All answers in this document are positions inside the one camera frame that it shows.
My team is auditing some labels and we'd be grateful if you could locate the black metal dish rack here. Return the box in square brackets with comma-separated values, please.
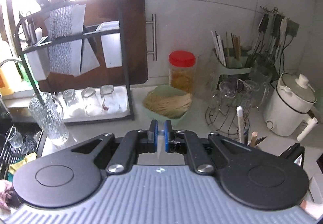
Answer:
[15, 0, 134, 124]

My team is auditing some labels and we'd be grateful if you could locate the wire glass holder rack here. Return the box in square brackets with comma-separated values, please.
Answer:
[205, 79, 259, 140]

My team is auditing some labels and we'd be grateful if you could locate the bundle of bamboo sticks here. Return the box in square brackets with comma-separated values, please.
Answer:
[143, 92, 192, 119]

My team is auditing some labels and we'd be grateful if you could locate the cabinet steel bar handle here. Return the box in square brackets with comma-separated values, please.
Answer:
[146, 14, 158, 62]

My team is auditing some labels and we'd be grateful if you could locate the textured drinking glass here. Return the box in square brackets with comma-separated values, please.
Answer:
[28, 92, 69, 146]

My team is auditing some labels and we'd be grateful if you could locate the white electric cooker pot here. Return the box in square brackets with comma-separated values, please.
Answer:
[263, 73, 318, 142]

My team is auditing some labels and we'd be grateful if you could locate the white long utensil handle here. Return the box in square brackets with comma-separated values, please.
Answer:
[236, 106, 244, 144]

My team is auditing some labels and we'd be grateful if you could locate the wooden handle utensil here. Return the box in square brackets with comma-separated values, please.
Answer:
[250, 132, 258, 147]

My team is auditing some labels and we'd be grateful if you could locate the green chopstick drainer holder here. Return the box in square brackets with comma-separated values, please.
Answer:
[211, 30, 251, 82]

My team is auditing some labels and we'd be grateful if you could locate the green plastic basket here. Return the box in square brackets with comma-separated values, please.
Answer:
[142, 85, 193, 126]

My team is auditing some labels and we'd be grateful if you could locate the red lid plastic jar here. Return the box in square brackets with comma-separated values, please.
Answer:
[169, 50, 196, 93]

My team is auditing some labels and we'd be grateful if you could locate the brown wooden cutting board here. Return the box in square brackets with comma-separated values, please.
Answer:
[38, 0, 148, 92]

